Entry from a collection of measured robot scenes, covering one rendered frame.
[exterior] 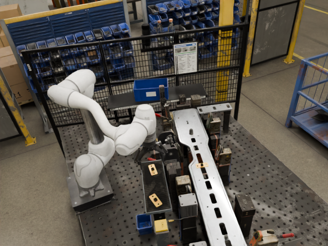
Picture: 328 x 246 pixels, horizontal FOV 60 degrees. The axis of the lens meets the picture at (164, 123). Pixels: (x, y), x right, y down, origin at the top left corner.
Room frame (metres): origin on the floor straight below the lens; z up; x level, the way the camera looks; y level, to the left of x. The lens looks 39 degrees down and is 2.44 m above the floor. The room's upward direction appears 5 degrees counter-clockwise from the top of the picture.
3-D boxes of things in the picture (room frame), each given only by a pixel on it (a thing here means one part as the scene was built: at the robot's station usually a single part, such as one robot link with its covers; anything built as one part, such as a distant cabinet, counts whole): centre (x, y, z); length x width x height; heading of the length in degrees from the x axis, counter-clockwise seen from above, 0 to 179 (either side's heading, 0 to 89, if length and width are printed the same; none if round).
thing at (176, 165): (1.26, -0.04, 0.89); 0.13 x 0.11 x 0.38; 95
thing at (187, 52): (2.33, -0.25, 1.30); 0.23 x 0.02 x 0.31; 95
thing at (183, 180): (1.13, -0.09, 0.89); 0.13 x 0.11 x 0.38; 95
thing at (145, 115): (1.15, 0.10, 1.55); 0.13 x 0.11 x 0.16; 151
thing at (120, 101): (2.19, 0.04, 1.02); 0.90 x 0.22 x 0.03; 95
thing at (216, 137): (1.59, -0.38, 0.84); 0.11 x 0.08 x 0.29; 95
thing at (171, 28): (2.41, -0.14, 1.53); 0.06 x 0.06 x 0.20
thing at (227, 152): (1.38, -0.40, 0.87); 0.12 x 0.09 x 0.35; 95
